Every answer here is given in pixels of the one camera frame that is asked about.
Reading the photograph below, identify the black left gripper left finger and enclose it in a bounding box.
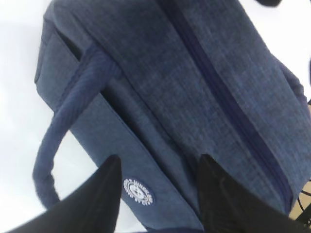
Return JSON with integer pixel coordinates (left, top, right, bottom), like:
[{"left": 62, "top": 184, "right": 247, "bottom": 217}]
[{"left": 12, "top": 155, "right": 121, "bottom": 233}]

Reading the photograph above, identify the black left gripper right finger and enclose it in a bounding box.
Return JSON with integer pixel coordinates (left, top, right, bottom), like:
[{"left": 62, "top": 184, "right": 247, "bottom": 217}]
[{"left": 197, "top": 154, "right": 309, "bottom": 233}]

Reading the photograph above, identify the navy blue lunch bag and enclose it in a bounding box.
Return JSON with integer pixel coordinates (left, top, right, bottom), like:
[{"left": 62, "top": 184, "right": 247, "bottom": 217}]
[{"left": 33, "top": 0, "right": 311, "bottom": 231}]

